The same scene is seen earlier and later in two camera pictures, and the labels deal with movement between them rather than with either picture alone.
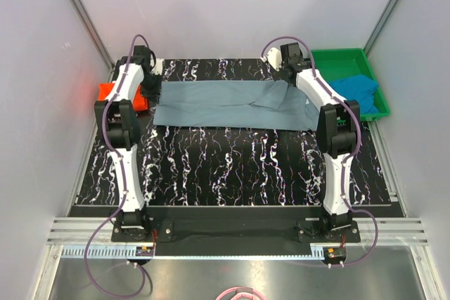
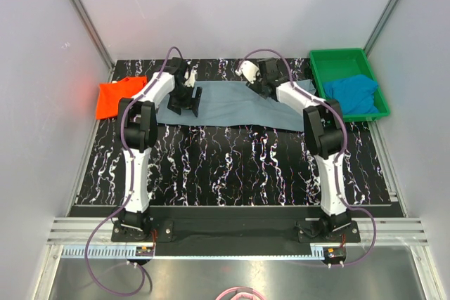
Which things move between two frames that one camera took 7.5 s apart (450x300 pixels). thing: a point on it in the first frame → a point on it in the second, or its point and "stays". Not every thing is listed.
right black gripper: x=279 y=74 → x=254 y=87
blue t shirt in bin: x=360 y=88 stays
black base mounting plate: x=235 y=231 stays
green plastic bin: x=336 y=63 stays
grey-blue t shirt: x=264 y=103 stays
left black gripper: x=153 y=95 → x=176 y=106
